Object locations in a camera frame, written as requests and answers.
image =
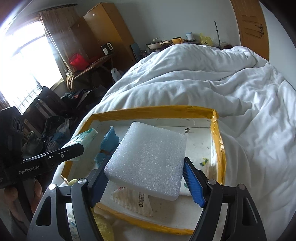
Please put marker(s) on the left hand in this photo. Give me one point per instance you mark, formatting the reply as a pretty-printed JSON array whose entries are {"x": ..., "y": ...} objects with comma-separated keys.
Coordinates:
[{"x": 24, "y": 199}]

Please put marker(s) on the yellow plastic bag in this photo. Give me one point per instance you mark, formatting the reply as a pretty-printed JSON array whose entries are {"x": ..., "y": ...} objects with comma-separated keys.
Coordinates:
[{"x": 205, "y": 40}]

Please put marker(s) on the black suitcase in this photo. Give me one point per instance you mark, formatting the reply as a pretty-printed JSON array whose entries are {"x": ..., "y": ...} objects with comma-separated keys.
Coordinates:
[{"x": 49, "y": 98}]

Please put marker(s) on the wooden door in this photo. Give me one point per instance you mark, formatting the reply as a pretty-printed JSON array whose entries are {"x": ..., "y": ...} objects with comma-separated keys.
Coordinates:
[{"x": 252, "y": 26}]

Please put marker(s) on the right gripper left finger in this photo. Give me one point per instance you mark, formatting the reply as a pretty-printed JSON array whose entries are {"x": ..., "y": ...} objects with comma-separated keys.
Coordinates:
[{"x": 50, "y": 221}]

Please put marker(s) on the white pan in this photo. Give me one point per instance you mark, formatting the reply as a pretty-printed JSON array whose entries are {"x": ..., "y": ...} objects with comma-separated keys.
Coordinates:
[{"x": 157, "y": 44}]

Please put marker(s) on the black electric kettle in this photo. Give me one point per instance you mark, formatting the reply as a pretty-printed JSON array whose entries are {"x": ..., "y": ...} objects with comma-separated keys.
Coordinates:
[{"x": 107, "y": 48}]

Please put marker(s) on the yellow pot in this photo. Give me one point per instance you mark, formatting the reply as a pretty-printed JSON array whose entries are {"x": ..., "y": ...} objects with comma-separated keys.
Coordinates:
[{"x": 177, "y": 40}]

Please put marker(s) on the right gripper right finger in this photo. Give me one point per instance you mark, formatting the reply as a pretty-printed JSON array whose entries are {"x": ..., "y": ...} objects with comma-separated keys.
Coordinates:
[{"x": 242, "y": 222}]

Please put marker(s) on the blue cloth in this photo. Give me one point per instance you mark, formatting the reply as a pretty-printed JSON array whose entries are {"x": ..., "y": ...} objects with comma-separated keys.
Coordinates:
[{"x": 107, "y": 147}]

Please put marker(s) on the yellow taped cardboard box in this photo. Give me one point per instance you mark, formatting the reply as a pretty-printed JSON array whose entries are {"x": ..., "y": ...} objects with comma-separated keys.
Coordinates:
[{"x": 204, "y": 148}]

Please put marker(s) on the tissue pack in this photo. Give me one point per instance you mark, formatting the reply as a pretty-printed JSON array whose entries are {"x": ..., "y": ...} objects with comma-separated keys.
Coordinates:
[{"x": 85, "y": 139}]

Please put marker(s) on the wooden wardrobe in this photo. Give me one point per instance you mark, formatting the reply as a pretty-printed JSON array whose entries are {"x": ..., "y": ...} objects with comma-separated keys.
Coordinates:
[{"x": 108, "y": 26}]

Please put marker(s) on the white duvet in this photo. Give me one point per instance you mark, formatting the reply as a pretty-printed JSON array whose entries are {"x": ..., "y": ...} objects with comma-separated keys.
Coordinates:
[{"x": 256, "y": 108}]

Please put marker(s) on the white foam block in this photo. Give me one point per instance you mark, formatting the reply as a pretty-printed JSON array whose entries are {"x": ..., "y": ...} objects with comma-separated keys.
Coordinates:
[{"x": 150, "y": 160}]

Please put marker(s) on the red plastic bag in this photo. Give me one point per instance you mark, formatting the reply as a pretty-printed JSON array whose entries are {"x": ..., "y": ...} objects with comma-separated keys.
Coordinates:
[{"x": 78, "y": 62}]

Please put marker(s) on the wooden side table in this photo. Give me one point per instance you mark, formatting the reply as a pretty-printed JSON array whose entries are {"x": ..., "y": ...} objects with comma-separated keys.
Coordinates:
[{"x": 98, "y": 63}]

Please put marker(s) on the brown curtain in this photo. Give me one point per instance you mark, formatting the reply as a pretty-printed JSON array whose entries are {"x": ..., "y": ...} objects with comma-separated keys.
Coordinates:
[{"x": 57, "y": 22}]

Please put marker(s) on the yellow towel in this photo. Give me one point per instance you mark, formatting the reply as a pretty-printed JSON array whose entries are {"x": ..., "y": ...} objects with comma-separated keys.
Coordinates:
[{"x": 103, "y": 225}]

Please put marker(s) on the white printed packet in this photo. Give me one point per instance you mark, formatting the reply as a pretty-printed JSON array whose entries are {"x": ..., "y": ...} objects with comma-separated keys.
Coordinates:
[{"x": 132, "y": 200}]

